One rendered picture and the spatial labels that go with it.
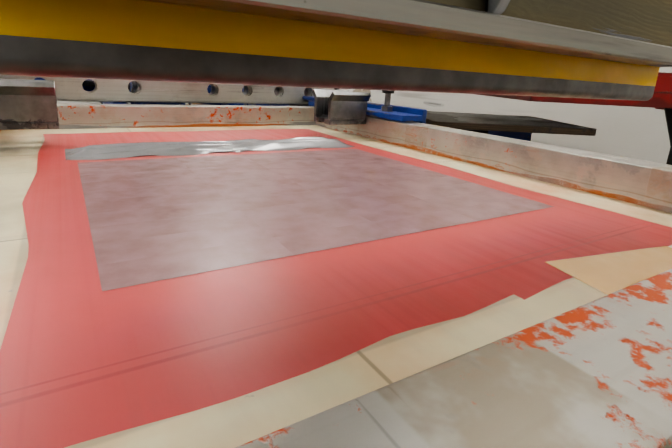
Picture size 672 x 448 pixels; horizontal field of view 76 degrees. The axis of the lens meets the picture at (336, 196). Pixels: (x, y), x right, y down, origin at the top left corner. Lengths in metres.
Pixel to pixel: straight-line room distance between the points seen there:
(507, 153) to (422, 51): 0.34
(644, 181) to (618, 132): 1.94
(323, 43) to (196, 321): 0.12
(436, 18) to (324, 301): 0.13
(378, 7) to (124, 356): 0.15
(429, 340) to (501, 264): 0.10
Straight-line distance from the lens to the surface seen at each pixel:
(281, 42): 0.18
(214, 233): 0.28
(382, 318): 0.19
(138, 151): 0.54
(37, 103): 0.60
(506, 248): 0.29
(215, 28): 0.17
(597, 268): 0.29
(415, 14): 0.18
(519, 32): 0.23
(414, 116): 0.68
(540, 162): 0.52
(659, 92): 1.44
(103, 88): 0.84
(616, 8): 0.32
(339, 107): 0.71
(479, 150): 0.56
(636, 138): 2.38
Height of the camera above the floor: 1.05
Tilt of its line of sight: 15 degrees down
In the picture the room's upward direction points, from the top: 3 degrees clockwise
